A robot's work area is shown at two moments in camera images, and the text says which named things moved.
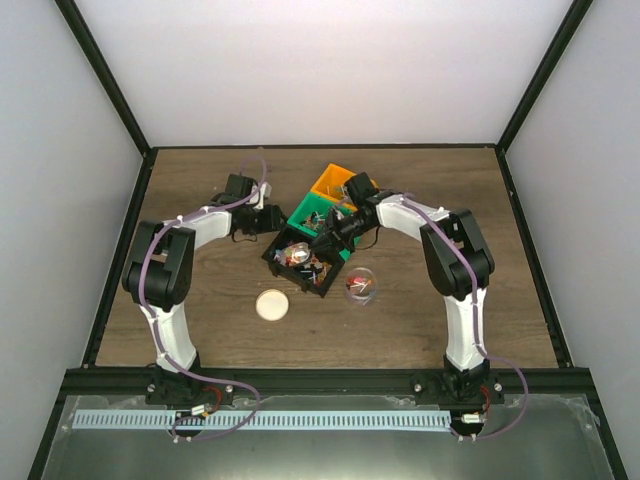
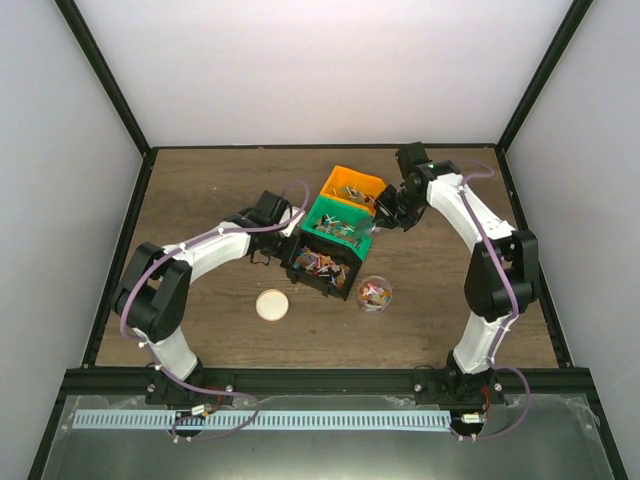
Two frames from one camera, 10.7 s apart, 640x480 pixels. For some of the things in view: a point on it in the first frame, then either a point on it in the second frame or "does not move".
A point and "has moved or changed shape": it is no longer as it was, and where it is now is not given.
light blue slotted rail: (264, 419) does not move
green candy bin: (311, 214) has moved or changed shape
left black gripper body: (261, 225) -> (282, 253)
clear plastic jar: (361, 285) -> (374, 294)
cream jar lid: (272, 304) does not move
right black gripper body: (347, 229) -> (395, 210)
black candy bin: (301, 261) has moved or changed shape
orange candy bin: (331, 185) has moved or changed shape
